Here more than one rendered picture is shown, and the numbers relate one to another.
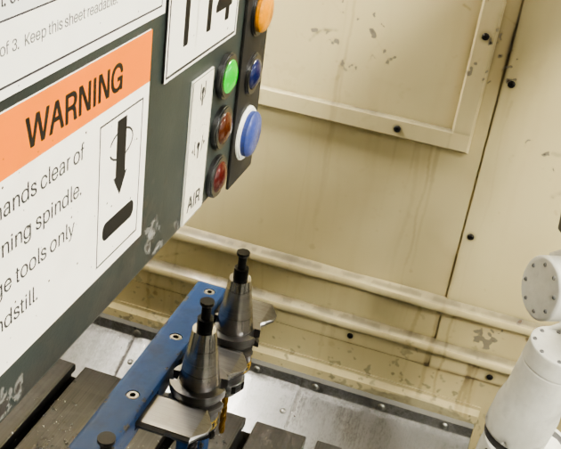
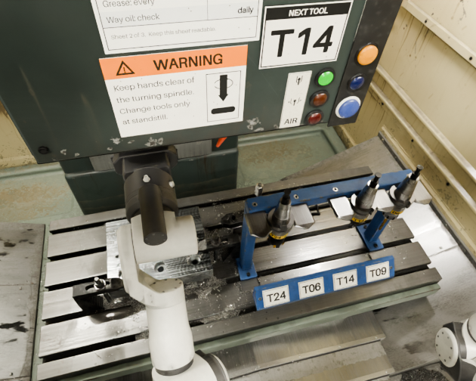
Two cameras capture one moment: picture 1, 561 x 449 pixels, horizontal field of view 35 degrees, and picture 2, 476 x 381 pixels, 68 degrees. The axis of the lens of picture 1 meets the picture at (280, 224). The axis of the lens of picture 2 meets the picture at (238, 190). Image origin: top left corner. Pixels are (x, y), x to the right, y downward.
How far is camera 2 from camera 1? 0.32 m
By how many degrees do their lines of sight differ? 49
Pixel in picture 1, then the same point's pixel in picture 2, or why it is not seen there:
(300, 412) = (447, 254)
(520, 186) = not seen: outside the picture
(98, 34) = (201, 40)
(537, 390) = not seen: outside the picture
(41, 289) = (170, 116)
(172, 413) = (342, 205)
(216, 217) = (469, 151)
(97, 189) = (205, 95)
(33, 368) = (168, 138)
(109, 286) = (219, 131)
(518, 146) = not seen: outside the picture
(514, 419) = not seen: outside the picture
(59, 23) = (171, 32)
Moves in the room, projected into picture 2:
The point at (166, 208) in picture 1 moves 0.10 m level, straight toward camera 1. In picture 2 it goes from (267, 117) to (204, 147)
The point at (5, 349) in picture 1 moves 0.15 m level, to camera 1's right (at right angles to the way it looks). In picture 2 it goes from (150, 127) to (200, 217)
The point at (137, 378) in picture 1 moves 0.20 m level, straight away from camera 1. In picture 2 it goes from (343, 185) to (390, 153)
